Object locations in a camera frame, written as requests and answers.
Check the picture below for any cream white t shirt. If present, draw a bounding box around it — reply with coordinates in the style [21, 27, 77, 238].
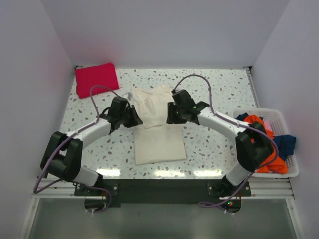
[131, 85, 186, 165]

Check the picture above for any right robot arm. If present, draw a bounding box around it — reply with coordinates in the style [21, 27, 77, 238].
[166, 90, 274, 196]

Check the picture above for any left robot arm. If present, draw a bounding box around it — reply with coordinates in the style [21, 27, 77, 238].
[39, 97, 143, 195]

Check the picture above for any folded red t shirt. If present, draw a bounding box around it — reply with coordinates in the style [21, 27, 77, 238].
[75, 63, 120, 99]

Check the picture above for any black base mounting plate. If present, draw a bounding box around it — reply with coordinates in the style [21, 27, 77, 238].
[74, 179, 252, 210]

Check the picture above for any pink garment in basket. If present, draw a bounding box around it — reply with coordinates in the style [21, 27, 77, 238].
[264, 120, 272, 131]

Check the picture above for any white plastic laundry basket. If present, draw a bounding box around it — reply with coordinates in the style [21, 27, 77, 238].
[230, 108, 300, 178]

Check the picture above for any navy blue t shirt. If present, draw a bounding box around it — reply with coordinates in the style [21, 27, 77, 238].
[236, 113, 297, 161]

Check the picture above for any orange t shirt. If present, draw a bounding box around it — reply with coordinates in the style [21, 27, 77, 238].
[244, 115, 289, 175]

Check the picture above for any aluminium table frame rail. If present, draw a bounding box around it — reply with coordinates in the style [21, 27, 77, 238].
[34, 69, 299, 199]

